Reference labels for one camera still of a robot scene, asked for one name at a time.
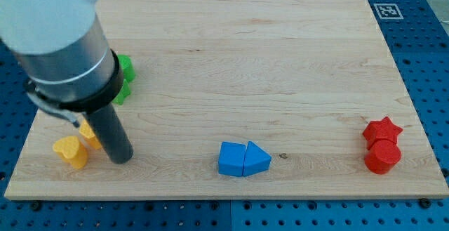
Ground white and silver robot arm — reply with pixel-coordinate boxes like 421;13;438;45
1;0;123;112

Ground yellow heart block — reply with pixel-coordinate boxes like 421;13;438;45
53;136;88;169

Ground light wooden board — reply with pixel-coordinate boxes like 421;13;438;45
5;0;448;201

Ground blue square block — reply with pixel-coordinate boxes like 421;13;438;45
218;142;246;177

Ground blue triangle block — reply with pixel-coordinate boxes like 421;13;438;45
243;141;272;176

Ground green star block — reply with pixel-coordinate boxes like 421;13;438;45
112;79;131;105

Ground green rounded block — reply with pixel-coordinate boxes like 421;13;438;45
117;54;136;82

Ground dark grey cylindrical pointer tool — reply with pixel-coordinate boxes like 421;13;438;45
83;104;133;164

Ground yellow block behind pointer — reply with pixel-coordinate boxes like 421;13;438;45
79;120;102;150

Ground red star block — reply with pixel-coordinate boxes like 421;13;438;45
362;117;403;150

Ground red cylinder block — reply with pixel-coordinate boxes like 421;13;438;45
364;140;402;175

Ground white fiducial marker tag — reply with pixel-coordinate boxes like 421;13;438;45
374;3;403;20

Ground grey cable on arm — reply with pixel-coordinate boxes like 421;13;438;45
23;79;81;128

